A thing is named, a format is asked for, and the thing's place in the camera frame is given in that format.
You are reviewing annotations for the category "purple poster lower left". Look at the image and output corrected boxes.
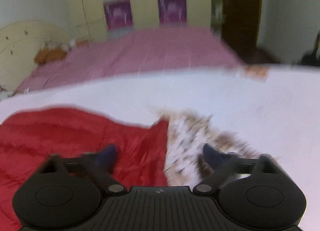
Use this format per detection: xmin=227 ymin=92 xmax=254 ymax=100
xmin=104 ymin=0 xmax=133 ymax=30

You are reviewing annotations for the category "purple poster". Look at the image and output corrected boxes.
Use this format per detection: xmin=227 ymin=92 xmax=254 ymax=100
xmin=158 ymin=0 xmax=187 ymax=25
xmin=104 ymin=0 xmax=133 ymax=30

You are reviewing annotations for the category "white floral bed cover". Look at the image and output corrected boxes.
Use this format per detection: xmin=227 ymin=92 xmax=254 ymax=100
xmin=1 ymin=66 xmax=319 ymax=230

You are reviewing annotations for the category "cream corner shelf unit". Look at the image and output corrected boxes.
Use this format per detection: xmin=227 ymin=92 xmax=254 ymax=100
xmin=211 ymin=0 xmax=223 ymax=37

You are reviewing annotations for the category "cream yellow wardrobe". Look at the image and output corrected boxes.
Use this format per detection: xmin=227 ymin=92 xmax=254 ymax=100
xmin=66 ymin=0 xmax=211 ymax=41

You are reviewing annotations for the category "purple poster lower right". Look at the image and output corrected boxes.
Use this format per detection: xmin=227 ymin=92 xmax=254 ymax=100
xmin=158 ymin=0 xmax=187 ymax=25

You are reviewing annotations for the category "pink bed sheet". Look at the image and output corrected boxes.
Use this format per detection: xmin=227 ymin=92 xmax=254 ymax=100
xmin=17 ymin=27 xmax=243 ymax=92

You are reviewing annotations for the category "cream wooden headboard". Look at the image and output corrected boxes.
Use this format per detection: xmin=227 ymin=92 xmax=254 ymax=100
xmin=0 ymin=20 xmax=72 ymax=91

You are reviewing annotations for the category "red puffer jacket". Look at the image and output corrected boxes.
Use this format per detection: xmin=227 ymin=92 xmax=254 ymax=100
xmin=1 ymin=107 xmax=169 ymax=230

